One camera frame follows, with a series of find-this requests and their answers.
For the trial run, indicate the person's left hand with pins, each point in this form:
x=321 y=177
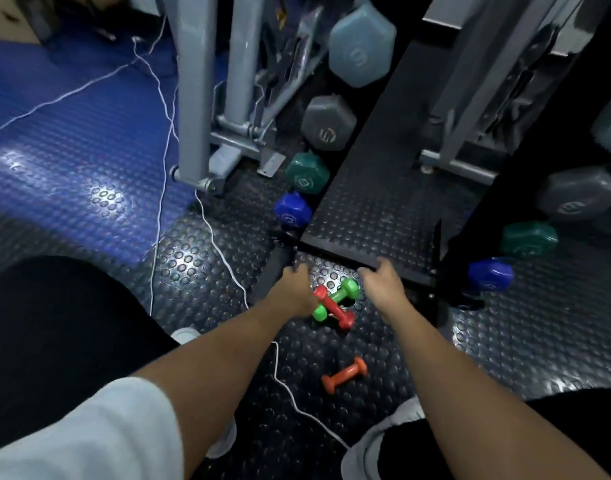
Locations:
x=295 y=294

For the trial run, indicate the person's right hand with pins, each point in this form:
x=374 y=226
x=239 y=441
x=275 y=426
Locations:
x=385 y=292

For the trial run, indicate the person's right thumb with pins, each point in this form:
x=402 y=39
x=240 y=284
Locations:
x=366 y=278

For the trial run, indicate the person's left fingers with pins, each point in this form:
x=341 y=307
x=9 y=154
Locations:
x=298 y=273

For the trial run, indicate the person's right forearm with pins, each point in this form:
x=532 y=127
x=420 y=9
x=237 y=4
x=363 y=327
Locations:
x=475 y=404

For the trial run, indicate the person's left forearm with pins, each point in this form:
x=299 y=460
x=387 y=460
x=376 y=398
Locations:
x=220 y=374

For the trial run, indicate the small green dumbbell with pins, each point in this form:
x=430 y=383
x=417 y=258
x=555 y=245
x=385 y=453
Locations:
x=346 y=290

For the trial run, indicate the small red dumbbell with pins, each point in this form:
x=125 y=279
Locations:
x=338 y=310

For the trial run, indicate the small orange dumbbell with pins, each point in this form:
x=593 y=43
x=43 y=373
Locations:
x=344 y=374

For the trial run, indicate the dark green hexagonal dumbbell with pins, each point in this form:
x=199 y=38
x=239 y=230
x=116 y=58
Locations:
x=307 y=174
x=529 y=238

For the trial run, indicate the black dumbbell rack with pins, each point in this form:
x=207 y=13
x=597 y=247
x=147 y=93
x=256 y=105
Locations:
x=375 y=169

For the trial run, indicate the white left shoe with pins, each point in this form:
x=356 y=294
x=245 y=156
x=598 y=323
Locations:
x=186 y=335

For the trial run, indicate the white shoe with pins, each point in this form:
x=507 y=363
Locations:
x=186 y=335
x=365 y=444

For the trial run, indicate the grey hexagonal dumbbell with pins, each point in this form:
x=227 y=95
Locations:
x=578 y=193
x=328 y=123

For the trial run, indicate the white right shoe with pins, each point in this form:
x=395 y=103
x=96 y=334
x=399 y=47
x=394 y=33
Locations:
x=365 y=444

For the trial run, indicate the white shirt sleeve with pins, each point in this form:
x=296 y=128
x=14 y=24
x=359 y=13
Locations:
x=85 y=434

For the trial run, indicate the grey metal machine frame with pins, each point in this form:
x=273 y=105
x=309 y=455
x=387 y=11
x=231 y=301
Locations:
x=198 y=94
x=485 y=84

